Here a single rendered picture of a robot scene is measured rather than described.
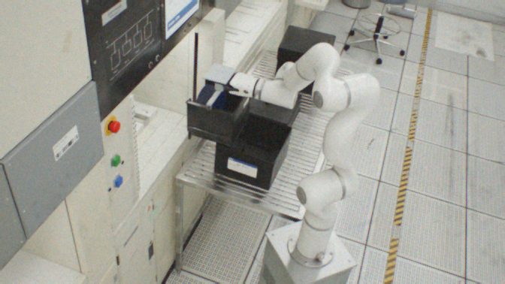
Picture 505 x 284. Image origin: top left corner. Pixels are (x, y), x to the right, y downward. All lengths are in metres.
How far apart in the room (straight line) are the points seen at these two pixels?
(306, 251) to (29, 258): 1.01
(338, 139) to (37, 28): 0.93
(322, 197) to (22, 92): 0.99
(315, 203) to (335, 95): 0.42
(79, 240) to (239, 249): 1.42
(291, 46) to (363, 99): 1.27
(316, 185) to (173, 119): 0.93
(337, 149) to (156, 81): 1.07
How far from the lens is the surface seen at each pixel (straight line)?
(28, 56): 1.18
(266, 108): 2.49
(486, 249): 3.46
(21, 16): 1.14
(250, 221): 3.07
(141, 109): 2.38
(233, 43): 2.98
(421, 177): 3.71
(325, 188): 1.69
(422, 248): 3.25
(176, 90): 2.33
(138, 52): 1.61
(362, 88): 1.52
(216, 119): 1.97
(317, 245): 1.93
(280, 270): 2.04
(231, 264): 2.87
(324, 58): 1.56
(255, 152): 2.37
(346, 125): 1.58
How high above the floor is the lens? 2.36
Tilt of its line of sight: 41 degrees down
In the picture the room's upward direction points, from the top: 8 degrees clockwise
